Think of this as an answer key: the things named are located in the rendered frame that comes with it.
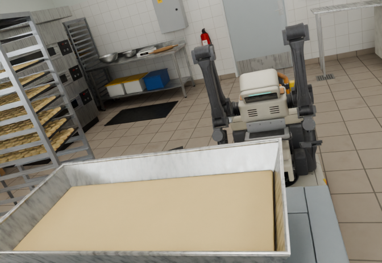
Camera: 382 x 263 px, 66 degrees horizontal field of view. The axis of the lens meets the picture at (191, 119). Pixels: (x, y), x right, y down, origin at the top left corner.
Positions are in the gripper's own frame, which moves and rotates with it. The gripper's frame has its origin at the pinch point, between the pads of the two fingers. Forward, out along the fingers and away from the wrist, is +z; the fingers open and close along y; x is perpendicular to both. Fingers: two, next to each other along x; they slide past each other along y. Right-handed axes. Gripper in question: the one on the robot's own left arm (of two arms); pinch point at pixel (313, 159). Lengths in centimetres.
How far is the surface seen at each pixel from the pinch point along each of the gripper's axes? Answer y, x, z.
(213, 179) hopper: -24, -93, -7
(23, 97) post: -151, -25, -54
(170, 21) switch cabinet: -190, 342, -241
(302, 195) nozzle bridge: -7, -86, -1
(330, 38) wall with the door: 75, 397, -163
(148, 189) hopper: -39, -95, -7
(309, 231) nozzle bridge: -7, -95, 3
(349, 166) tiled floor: 33, 128, 21
